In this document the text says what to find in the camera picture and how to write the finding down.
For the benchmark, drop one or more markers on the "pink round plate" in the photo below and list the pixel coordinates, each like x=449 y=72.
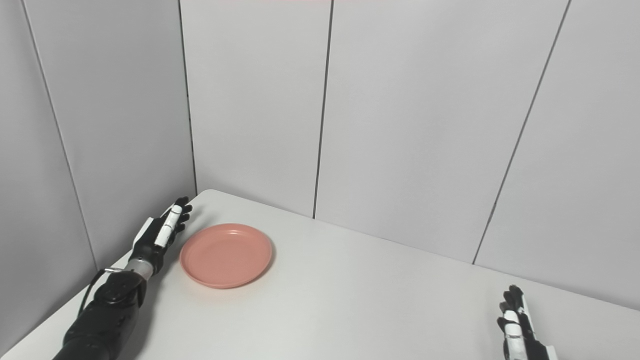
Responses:
x=226 y=256

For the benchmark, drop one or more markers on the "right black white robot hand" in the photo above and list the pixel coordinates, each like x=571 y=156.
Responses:
x=520 y=337

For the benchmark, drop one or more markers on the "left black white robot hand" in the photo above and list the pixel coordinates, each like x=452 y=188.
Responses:
x=150 y=245

